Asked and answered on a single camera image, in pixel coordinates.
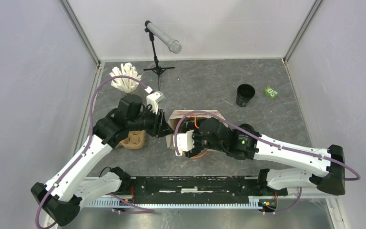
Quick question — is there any grey cup holding straws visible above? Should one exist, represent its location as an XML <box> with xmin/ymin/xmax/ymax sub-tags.
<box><xmin>126</xmin><ymin>88</ymin><xmax>141</xmax><ymax>96</ymax></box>

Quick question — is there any purple cable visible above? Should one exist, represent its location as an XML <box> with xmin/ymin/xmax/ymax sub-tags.
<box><xmin>173</xmin><ymin>110</ymin><xmax>361</xmax><ymax>216</ymax></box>
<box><xmin>35</xmin><ymin>75</ymin><xmax>156</xmax><ymax>229</ymax></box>

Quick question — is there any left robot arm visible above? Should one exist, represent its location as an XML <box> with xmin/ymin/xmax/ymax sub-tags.
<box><xmin>30</xmin><ymin>91</ymin><xmax>173</xmax><ymax>227</ymax></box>

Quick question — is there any brown paper takeout bag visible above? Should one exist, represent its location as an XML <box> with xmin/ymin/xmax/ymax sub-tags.
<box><xmin>166</xmin><ymin>110</ymin><xmax>233</xmax><ymax>159</ymax></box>

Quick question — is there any brown cardboard cup carrier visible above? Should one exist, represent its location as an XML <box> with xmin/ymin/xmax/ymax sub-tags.
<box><xmin>116</xmin><ymin>130</ymin><xmax>146</xmax><ymax>150</ymax></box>

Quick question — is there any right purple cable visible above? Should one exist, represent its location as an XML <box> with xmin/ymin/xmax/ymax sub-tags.
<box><xmin>173</xmin><ymin>110</ymin><xmax>361</xmax><ymax>216</ymax></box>

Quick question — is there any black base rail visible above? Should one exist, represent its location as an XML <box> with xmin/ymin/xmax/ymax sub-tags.
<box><xmin>130</xmin><ymin>176</ymin><xmax>288</xmax><ymax>204</ymax></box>

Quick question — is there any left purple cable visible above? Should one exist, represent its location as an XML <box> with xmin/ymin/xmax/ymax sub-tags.
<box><xmin>35</xmin><ymin>75</ymin><xmax>156</xmax><ymax>229</ymax></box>

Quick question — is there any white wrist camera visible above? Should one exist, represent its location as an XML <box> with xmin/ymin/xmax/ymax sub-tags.
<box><xmin>173</xmin><ymin>130</ymin><xmax>194</xmax><ymax>156</ymax></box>
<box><xmin>144</xmin><ymin>86</ymin><xmax>165</xmax><ymax>115</ymax></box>

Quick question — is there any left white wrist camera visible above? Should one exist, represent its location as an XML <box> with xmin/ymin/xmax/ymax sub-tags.
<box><xmin>144</xmin><ymin>86</ymin><xmax>165</xmax><ymax>115</ymax></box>

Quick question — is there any green toy block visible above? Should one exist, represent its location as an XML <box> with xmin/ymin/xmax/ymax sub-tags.
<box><xmin>264</xmin><ymin>86</ymin><xmax>279</xmax><ymax>99</ymax></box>

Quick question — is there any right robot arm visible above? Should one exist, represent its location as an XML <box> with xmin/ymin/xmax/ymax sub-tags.
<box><xmin>178</xmin><ymin>117</ymin><xmax>346</xmax><ymax>196</ymax></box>

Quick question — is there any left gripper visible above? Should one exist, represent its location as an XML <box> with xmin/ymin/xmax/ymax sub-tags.
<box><xmin>128</xmin><ymin>104</ymin><xmax>174</xmax><ymax>138</ymax></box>

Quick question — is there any microphone on black tripod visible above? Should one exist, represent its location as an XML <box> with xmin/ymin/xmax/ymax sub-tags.
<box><xmin>144</xmin><ymin>20</ymin><xmax>182</xmax><ymax>90</ymax></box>

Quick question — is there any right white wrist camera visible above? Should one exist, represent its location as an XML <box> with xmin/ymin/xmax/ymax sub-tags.
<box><xmin>173</xmin><ymin>130</ymin><xmax>194</xmax><ymax>156</ymax></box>

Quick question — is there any bundle of white wrapped straws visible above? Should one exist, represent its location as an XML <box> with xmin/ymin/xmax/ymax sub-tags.
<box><xmin>109</xmin><ymin>62</ymin><xmax>142</xmax><ymax>94</ymax></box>

